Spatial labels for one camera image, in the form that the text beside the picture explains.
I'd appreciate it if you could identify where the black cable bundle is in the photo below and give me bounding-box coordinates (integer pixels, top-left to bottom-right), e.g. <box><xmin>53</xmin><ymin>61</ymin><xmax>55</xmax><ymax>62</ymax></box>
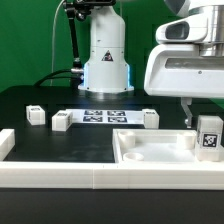
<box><xmin>34</xmin><ymin>68</ymin><xmax>84</xmax><ymax>88</ymax></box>

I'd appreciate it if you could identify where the printed marker sheet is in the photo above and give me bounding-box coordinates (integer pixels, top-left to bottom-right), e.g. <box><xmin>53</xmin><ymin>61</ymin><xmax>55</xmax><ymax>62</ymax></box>
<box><xmin>69</xmin><ymin>109</ymin><xmax>143</xmax><ymax>124</ymax></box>

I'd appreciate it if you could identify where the white U-shaped fence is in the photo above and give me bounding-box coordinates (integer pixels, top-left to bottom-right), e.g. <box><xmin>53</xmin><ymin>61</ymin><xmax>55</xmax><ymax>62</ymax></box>
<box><xmin>0</xmin><ymin>129</ymin><xmax>224</xmax><ymax>190</ymax></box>

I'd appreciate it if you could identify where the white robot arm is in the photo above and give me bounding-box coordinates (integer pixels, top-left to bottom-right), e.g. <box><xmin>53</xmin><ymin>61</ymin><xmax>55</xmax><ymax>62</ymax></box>
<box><xmin>79</xmin><ymin>0</ymin><xmax>224</xmax><ymax>108</ymax></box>

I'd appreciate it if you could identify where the white square tabletop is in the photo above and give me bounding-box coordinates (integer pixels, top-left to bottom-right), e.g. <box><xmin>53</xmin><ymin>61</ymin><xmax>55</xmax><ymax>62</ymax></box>
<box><xmin>112</xmin><ymin>129</ymin><xmax>199</xmax><ymax>164</ymax></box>

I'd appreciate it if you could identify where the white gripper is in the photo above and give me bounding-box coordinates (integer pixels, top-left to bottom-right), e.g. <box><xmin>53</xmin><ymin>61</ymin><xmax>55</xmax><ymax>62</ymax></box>
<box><xmin>144</xmin><ymin>13</ymin><xmax>224</xmax><ymax>128</ymax></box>

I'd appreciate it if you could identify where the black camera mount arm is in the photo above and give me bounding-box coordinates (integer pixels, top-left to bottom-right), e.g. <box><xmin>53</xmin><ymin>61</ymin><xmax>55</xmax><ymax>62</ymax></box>
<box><xmin>63</xmin><ymin>0</ymin><xmax>116</xmax><ymax>88</ymax></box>

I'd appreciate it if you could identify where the grey hanging cable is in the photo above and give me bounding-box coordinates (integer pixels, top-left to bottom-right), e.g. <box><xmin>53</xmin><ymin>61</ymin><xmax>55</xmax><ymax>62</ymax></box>
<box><xmin>49</xmin><ymin>0</ymin><xmax>66</xmax><ymax>86</ymax></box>

